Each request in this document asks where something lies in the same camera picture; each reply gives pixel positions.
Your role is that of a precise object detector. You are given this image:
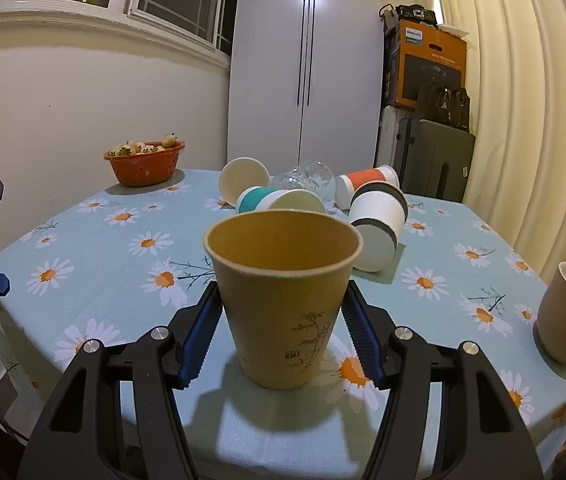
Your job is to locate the clear glass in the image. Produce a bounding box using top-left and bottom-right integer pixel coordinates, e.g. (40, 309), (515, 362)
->
(269, 161), (338, 206)

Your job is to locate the black patterned bag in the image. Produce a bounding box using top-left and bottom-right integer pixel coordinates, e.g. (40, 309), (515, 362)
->
(395, 4), (438, 28)

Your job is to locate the grey wardrobe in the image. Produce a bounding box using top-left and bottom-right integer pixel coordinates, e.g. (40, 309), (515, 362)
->
(226, 0), (386, 173)

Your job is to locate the white framed window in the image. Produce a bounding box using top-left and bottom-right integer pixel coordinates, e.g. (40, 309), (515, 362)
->
(0, 0), (244, 56)

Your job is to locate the orange cardboard box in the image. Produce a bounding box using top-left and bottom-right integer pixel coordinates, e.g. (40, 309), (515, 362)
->
(383, 20), (468, 111)

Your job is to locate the brown paper cup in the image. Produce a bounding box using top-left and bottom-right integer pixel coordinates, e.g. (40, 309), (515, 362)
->
(203, 210), (364, 392)

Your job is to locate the plain cream paper cup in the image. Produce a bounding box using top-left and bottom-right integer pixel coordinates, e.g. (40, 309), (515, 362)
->
(219, 157), (270, 207)

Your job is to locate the blue daisy tablecloth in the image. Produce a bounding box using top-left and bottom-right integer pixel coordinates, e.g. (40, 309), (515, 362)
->
(0, 167), (566, 480)

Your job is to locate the white cup with teal band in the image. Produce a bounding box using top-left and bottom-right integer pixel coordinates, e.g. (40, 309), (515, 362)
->
(235, 186), (327, 216)

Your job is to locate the white cup with black band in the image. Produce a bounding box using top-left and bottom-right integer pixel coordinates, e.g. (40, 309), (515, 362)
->
(348, 181), (409, 273)

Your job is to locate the cream curtain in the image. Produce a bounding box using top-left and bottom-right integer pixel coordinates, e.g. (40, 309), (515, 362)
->
(415, 0), (566, 286)

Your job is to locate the white cup with orange band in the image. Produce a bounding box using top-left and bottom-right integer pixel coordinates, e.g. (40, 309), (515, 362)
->
(335, 164), (400, 211)

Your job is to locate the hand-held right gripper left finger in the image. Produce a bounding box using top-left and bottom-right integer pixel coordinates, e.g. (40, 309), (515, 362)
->
(18, 281), (222, 480)

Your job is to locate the grey suitcase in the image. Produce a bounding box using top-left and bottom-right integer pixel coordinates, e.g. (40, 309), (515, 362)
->
(400, 119), (476, 203)

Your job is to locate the orange plastic colander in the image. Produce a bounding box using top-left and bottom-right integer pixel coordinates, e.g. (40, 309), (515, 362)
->
(103, 140), (186, 188)

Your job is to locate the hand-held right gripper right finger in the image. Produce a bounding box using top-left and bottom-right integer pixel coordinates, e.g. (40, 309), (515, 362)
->
(341, 281), (544, 480)

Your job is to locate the black handbag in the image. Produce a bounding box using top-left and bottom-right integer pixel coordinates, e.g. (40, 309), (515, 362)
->
(415, 81), (471, 131)

